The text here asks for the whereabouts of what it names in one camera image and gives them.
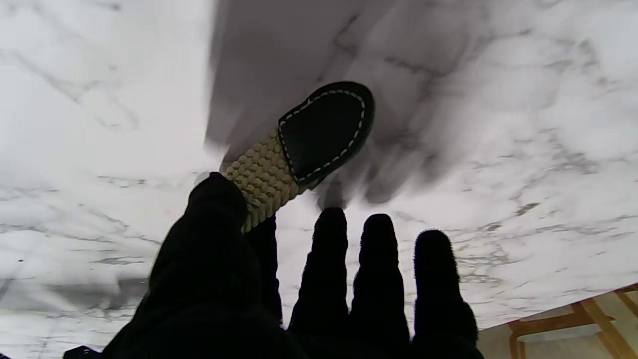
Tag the printed room scene backdrop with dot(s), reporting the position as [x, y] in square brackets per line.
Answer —
[563, 326]

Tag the beige woven belt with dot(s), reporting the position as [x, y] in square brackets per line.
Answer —
[309, 139]

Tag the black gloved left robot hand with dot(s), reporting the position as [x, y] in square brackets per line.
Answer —
[319, 299]

